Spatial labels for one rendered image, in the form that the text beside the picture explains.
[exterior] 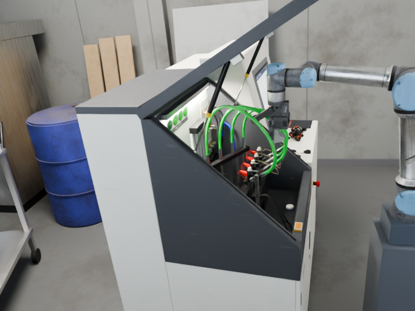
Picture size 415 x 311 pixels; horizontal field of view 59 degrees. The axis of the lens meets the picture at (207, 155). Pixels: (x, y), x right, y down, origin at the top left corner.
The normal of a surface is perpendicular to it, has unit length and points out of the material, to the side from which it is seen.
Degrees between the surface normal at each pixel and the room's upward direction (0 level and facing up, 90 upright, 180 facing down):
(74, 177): 90
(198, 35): 81
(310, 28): 90
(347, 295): 0
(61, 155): 90
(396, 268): 90
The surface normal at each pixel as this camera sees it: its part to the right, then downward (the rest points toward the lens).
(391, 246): -0.09, -0.91
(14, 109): 0.97, 0.00
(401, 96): -0.48, 0.26
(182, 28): -0.22, 0.26
